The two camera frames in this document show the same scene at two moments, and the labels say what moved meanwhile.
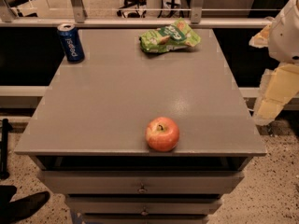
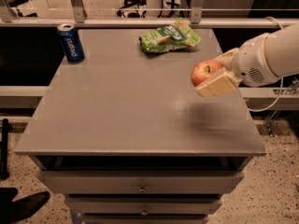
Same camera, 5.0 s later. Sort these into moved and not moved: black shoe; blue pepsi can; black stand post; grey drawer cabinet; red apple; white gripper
Moved: white gripper; red apple
Not moved: grey drawer cabinet; blue pepsi can; black stand post; black shoe
